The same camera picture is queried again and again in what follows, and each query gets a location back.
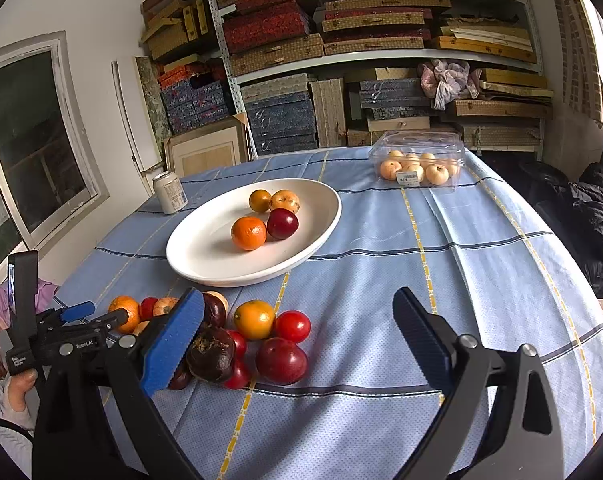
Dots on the white oval plate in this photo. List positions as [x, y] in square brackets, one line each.
[206, 255]

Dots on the small red tomato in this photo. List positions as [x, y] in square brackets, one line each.
[149, 307]

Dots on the white framed window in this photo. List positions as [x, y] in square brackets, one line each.
[36, 145]

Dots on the person's left hand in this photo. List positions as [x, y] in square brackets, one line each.
[20, 385]

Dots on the stack of patterned flat boxes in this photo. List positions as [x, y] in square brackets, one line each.
[191, 95]

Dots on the blue checked tablecloth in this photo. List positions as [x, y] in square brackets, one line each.
[381, 270]

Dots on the yellow brown spotted fruit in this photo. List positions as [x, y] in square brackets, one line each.
[165, 305]
[285, 201]

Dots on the white leaning strip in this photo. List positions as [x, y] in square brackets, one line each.
[126, 110]

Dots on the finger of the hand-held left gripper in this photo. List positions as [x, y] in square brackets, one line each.
[111, 319]
[78, 311]

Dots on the purple cloth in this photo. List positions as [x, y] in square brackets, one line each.
[45, 291]

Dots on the dark purple mangosteen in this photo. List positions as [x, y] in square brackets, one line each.
[181, 381]
[215, 312]

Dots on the dark red plum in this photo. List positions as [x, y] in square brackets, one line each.
[282, 223]

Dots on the wooden picture frame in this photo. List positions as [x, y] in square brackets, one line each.
[209, 149]

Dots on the black jacket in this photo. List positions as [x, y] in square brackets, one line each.
[581, 210]

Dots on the yellow orange citrus fruit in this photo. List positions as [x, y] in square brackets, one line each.
[254, 319]

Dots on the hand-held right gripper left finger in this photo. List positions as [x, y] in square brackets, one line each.
[174, 342]

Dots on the green marbled panel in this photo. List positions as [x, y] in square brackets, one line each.
[150, 105]

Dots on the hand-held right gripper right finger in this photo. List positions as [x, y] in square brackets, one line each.
[421, 340]

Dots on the group of pale apples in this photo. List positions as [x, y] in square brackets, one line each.
[436, 174]

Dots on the small pale yellow fruit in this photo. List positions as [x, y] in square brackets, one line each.
[141, 328]

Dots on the dark wrinkled passion fruit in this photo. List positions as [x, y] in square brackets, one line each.
[211, 355]

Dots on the pink cloth bundle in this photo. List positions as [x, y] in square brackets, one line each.
[446, 82]

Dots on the silver drink can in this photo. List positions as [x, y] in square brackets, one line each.
[170, 192]

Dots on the dark yellow round fruit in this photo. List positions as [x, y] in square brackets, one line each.
[260, 200]

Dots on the clear plastic clamshell box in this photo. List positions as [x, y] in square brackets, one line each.
[419, 142]

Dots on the large red plum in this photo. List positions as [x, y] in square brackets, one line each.
[281, 360]

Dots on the orange mandarin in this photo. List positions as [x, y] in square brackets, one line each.
[122, 310]
[249, 233]

